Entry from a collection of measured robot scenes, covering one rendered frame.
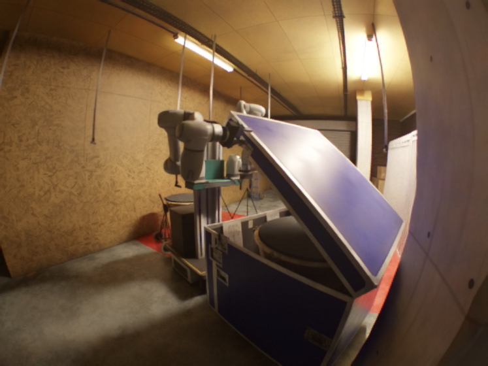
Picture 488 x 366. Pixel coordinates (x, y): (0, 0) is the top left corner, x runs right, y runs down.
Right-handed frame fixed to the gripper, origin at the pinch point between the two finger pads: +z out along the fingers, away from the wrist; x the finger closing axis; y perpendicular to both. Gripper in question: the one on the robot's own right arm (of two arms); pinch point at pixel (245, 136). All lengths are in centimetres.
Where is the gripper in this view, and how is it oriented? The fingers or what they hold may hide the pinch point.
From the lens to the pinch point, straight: 110.2
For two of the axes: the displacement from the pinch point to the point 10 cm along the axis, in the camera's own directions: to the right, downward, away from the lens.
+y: 5.0, 7.0, -5.1
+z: 7.6, -0.7, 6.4
